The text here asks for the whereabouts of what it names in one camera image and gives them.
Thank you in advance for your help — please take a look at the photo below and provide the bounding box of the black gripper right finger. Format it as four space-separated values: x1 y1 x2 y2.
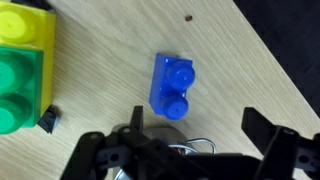
241 106 320 180

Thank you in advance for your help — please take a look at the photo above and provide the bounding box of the small blue building block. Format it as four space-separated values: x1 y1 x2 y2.
148 52 197 122

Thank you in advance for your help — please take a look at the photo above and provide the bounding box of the green building block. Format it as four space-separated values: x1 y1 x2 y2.
0 45 45 136

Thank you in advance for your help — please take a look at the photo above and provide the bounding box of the wide yellow building block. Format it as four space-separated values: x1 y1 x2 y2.
0 2 57 116

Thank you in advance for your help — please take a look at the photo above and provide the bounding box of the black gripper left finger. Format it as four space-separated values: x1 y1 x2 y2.
59 105 208 180

